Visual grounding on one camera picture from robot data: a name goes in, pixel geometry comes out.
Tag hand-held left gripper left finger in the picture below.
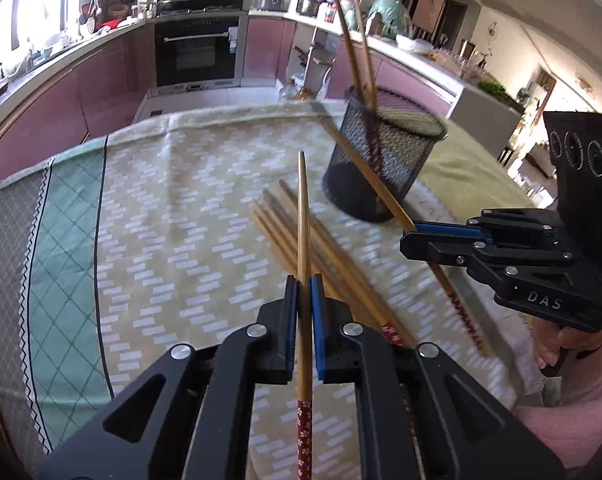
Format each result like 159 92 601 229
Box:
38 276 300 480

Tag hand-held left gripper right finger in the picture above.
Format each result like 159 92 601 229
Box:
310 274 566 480

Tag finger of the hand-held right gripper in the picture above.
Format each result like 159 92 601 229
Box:
400 230 582 274
412 208 565 249

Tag red-handled bamboo chopstick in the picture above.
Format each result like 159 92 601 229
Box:
320 117 492 358
323 0 382 116
353 1 380 113
296 150 314 480

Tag black mesh utensil holder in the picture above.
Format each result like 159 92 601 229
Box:
322 86 449 223

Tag bundle of bamboo chopsticks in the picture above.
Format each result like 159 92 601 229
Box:
251 180 416 348

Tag person's right hand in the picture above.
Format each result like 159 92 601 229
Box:
531 316 602 406

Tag olive green tablecloth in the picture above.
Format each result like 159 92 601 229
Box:
418 117 536 206

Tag white counter cabinet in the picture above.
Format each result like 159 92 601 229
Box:
448 82 524 158

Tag green leafy plant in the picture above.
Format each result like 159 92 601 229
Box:
481 79 526 115

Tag patterned beige green tablecloth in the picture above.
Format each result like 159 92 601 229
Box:
0 100 556 480

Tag group of drinking glasses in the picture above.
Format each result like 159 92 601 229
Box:
431 47 489 85

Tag brown framed board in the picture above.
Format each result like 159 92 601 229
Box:
412 0 446 33

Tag teal bag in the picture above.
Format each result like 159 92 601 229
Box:
367 0 410 41

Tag steel pressure cooker pot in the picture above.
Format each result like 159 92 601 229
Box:
295 0 330 17

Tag black built-in oven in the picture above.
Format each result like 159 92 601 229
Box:
155 14 246 95

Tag pink kitchen cabinets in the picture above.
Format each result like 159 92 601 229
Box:
0 14 456 176

